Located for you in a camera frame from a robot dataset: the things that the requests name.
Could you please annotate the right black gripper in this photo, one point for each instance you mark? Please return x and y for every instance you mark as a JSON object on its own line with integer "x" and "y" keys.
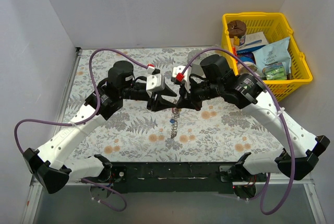
{"x": 188, "y": 99}

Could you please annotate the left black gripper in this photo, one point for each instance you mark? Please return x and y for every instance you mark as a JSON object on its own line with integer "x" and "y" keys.
{"x": 151, "y": 99}

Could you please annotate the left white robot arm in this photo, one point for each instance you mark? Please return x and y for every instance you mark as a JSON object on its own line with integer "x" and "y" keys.
{"x": 50, "y": 164}

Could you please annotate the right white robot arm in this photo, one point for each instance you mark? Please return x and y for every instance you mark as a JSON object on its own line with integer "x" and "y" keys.
{"x": 300, "y": 150}

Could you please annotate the grey tape roll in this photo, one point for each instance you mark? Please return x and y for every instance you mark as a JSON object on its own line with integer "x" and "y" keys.
{"x": 198, "y": 59}

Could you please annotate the floral table mat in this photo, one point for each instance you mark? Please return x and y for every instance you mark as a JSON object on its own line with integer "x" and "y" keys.
{"x": 218, "y": 132}

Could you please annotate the white box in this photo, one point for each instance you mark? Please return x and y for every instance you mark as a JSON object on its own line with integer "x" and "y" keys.
{"x": 254, "y": 40}

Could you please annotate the green packet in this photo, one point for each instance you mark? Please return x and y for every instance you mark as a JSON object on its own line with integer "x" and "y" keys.
{"x": 275, "y": 71}

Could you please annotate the light blue snack bag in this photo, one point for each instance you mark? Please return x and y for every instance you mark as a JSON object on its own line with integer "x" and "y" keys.
{"x": 276, "y": 52}

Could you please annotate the yellow plastic basket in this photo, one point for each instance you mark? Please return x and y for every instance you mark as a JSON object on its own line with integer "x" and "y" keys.
{"x": 275, "y": 27}

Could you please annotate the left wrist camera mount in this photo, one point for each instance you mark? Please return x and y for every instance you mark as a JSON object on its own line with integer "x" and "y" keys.
{"x": 155, "y": 80}

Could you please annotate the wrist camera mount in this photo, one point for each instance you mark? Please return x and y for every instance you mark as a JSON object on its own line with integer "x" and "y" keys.
{"x": 155, "y": 80}
{"x": 181, "y": 78}

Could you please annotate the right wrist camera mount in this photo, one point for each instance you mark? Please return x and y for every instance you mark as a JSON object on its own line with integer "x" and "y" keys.
{"x": 181, "y": 78}

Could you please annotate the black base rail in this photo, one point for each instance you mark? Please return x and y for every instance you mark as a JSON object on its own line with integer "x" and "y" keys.
{"x": 165, "y": 177}

